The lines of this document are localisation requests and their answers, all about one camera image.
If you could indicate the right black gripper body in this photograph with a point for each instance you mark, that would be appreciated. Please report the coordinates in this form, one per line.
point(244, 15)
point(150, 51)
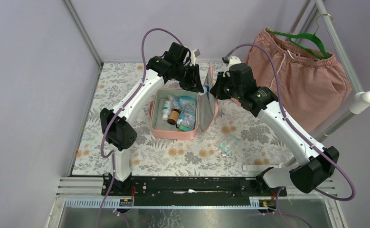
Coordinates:
point(224, 90)

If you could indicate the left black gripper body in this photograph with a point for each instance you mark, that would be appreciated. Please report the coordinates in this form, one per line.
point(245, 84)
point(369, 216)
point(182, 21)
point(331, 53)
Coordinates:
point(193, 77)

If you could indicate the blue white sachet pack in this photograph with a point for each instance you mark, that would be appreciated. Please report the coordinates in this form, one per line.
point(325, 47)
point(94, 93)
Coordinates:
point(176, 104)

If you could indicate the white bottle green label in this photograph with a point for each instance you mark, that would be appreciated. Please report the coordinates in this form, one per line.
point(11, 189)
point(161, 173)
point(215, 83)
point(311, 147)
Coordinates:
point(166, 112)

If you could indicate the pink medicine kit case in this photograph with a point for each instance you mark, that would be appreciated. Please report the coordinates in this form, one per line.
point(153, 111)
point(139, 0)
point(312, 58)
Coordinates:
point(206, 111)

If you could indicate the brown bottle orange cap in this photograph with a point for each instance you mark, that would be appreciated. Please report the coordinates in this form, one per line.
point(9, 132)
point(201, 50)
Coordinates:
point(173, 117)

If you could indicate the blue white pouch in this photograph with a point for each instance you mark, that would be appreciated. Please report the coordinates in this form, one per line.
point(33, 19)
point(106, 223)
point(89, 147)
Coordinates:
point(188, 104)

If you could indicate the clear bag teal strip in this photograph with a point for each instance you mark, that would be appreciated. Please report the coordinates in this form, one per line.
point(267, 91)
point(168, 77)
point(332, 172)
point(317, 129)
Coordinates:
point(186, 119)

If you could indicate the small green box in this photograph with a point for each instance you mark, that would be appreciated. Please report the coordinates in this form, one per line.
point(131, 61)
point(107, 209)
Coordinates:
point(183, 128)

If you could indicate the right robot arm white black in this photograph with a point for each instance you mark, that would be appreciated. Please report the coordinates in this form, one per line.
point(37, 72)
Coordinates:
point(315, 162)

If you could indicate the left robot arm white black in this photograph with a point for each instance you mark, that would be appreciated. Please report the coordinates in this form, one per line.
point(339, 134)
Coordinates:
point(117, 123)

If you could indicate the clear teal zip bag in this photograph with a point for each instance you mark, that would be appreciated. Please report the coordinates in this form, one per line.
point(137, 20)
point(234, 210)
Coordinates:
point(228, 144)

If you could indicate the pink shorts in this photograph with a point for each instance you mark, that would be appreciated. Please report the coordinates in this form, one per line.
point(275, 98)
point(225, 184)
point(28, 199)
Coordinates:
point(311, 89)

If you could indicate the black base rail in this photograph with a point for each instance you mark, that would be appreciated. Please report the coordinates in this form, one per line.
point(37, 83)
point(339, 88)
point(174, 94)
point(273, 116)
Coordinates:
point(189, 191)

